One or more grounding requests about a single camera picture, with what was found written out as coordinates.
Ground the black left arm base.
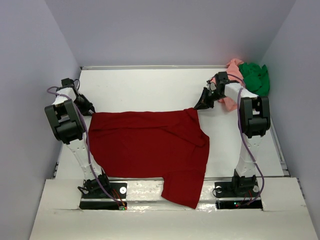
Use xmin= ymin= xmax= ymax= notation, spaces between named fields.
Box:
xmin=77 ymin=181 xmax=128 ymax=211

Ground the pink t-shirt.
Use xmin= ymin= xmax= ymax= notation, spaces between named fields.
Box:
xmin=209 ymin=58 xmax=245 ymax=112

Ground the dark red t-shirt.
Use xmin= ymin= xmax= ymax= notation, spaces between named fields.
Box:
xmin=88 ymin=108 xmax=210 ymax=209

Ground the green t-shirt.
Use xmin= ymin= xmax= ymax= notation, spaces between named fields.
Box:
xmin=238 ymin=62 xmax=270 ymax=96

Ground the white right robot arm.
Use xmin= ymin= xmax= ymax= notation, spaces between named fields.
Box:
xmin=194 ymin=71 xmax=271 ymax=198

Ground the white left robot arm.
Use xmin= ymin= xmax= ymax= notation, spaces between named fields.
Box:
xmin=44 ymin=78 xmax=112 ymax=198

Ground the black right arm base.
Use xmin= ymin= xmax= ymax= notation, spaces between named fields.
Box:
xmin=212 ymin=175 xmax=263 ymax=210

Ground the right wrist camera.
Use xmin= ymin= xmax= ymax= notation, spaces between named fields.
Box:
xmin=206 ymin=76 xmax=221 ymax=92

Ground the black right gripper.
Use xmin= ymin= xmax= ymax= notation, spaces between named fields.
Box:
xmin=194 ymin=86 xmax=226 ymax=111

